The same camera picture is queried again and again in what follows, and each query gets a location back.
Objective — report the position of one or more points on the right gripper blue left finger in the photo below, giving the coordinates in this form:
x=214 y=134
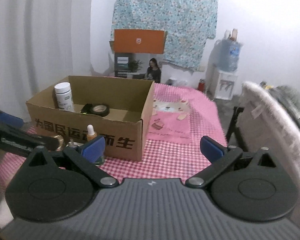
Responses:
x=72 y=167

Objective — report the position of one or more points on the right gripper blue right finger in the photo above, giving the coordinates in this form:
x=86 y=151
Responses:
x=233 y=167

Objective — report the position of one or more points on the green dropper bottle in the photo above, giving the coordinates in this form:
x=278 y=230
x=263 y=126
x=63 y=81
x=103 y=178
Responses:
x=94 y=152

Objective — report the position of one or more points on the gold lid cream jar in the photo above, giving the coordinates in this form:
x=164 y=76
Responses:
x=56 y=143

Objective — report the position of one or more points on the black tape roll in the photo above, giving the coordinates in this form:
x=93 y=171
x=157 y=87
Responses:
x=100 y=110

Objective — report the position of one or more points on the white pill bottle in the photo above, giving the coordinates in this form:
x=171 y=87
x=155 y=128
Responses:
x=63 y=94

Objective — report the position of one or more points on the pink checkered tablecloth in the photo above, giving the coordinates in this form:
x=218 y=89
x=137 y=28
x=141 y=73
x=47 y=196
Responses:
x=180 y=117

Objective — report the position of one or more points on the brown cardboard box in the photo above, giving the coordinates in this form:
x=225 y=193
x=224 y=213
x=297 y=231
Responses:
x=124 y=128

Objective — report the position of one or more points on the bed with grey blanket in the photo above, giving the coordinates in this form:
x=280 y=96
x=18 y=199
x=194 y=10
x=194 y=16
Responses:
x=264 y=117

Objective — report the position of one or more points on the red thermos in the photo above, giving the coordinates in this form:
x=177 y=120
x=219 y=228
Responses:
x=201 y=85

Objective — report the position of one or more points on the water dispenser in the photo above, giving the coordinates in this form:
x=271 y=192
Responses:
x=221 y=84

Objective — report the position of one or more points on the white plastic bag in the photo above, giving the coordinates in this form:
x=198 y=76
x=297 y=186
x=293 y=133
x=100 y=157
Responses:
x=176 y=83

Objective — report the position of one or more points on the blue water jug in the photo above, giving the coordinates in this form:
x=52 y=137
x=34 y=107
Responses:
x=229 y=52

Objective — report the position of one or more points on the white curtain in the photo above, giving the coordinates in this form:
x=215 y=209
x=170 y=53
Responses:
x=41 y=42

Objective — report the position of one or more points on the orange Philips box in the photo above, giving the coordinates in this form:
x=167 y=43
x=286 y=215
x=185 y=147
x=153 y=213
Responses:
x=133 y=49

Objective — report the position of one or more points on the floral blue wall cloth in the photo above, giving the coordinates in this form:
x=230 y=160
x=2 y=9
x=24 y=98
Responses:
x=188 y=24

